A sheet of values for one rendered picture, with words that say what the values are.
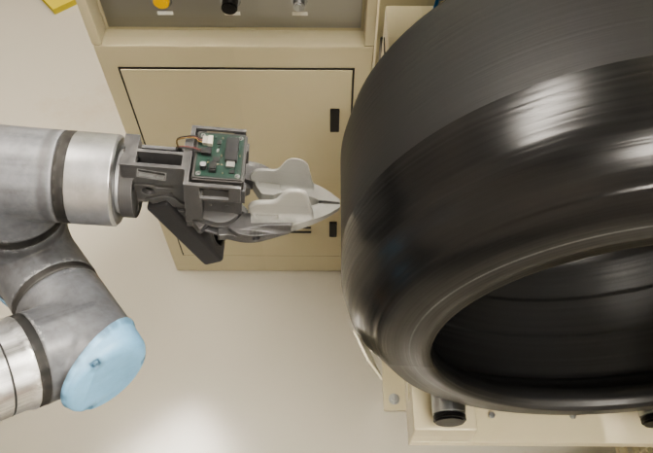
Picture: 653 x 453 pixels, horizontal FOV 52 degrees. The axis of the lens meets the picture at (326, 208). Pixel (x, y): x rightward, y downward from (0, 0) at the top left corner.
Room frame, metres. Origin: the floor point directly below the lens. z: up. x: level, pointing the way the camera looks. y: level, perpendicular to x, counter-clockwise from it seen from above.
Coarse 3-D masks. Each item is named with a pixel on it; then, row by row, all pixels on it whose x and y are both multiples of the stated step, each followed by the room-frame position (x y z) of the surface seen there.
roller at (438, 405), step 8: (432, 400) 0.30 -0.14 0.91; (440, 400) 0.30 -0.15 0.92; (432, 408) 0.29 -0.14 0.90; (440, 408) 0.29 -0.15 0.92; (448, 408) 0.28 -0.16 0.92; (456, 408) 0.28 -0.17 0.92; (464, 408) 0.29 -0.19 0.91; (432, 416) 0.28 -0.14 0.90; (440, 416) 0.28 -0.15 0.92; (448, 416) 0.28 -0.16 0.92; (456, 416) 0.28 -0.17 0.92; (464, 416) 0.28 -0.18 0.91; (440, 424) 0.27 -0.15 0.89; (448, 424) 0.27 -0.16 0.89; (456, 424) 0.27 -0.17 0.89
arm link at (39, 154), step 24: (0, 144) 0.39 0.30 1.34; (24, 144) 0.39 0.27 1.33; (48, 144) 0.40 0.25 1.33; (0, 168) 0.37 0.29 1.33; (24, 168) 0.37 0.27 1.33; (48, 168) 0.37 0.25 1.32; (0, 192) 0.36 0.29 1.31; (24, 192) 0.36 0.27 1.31; (48, 192) 0.36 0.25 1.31; (0, 216) 0.35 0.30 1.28; (24, 216) 0.35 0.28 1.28; (48, 216) 0.35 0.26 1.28; (0, 240) 0.34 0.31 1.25; (24, 240) 0.35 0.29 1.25
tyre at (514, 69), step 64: (448, 0) 0.53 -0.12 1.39; (512, 0) 0.47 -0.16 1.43; (576, 0) 0.45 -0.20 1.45; (640, 0) 0.43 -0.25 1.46; (384, 64) 0.50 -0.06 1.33; (448, 64) 0.44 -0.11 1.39; (512, 64) 0.40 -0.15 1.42; (576, 64) 0.38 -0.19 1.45; (640, 64) 0.37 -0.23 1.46; (384, 128) 0.42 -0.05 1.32; (448, 128) 0.37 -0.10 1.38; (512, 128) 0.34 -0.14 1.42; (576, 128) 0.32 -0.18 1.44; (640, 128) 0.31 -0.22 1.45; (384, 192) 0.35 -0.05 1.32; (448, 192) 0.31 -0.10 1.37; (512, 192) 0.30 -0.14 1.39; (576, 192) 0.29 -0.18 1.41; (640, 192) 0.28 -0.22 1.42; (384, 256) 0.30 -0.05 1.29; (448, 256) 0.28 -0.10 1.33; (512, 256) 0.27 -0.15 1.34; (576, 256) 0.27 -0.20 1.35; (640, 256) 0.50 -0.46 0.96; (384, 320) 0.28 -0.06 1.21; (448, 320) 0.27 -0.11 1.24; (512, 320) 0.42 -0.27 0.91; (576, 320) 0.41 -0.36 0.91; (640, 320) 0.40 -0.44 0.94; (448, 384) 0.27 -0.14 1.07; (512, 384) 0.29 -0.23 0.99; (576, 384) 0.32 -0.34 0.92; (640, 384) 0.29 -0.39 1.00
